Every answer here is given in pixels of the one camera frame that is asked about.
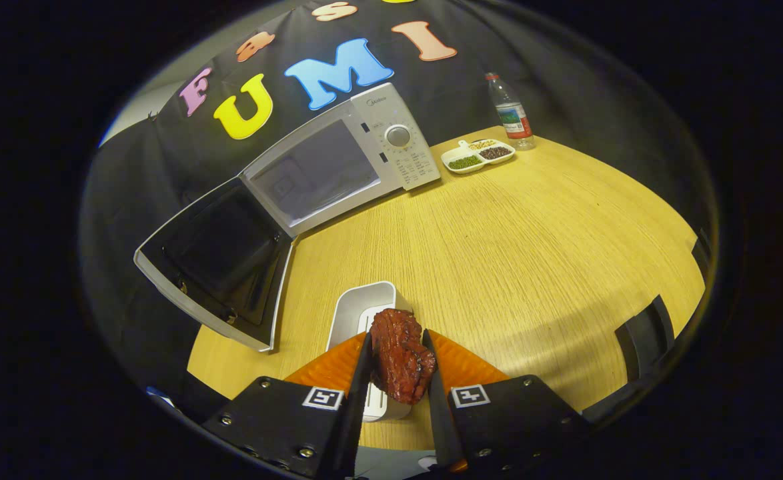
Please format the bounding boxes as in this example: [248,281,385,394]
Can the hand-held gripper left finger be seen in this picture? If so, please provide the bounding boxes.
[203,331,373,479]

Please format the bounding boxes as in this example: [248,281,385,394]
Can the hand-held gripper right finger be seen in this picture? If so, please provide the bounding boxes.
[422,328,592,475]

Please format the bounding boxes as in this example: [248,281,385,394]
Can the red meat piece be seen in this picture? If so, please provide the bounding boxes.
[369,308,438,405]

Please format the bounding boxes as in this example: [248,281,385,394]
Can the white toaster oven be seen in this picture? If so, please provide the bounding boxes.
[133,82,442,353]

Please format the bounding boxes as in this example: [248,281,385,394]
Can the white ribbed tray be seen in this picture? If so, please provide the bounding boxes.
[325,281,414,422]

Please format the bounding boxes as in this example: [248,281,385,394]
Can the black chair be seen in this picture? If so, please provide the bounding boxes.
[690,230,714,273]
[582,293,678,425]

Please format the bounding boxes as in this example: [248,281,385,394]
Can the white divided bean dish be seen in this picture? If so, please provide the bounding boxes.
[440,139,517,175]

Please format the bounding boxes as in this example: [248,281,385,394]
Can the clear plastic water bottle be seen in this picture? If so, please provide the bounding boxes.
[485,72,537,151]

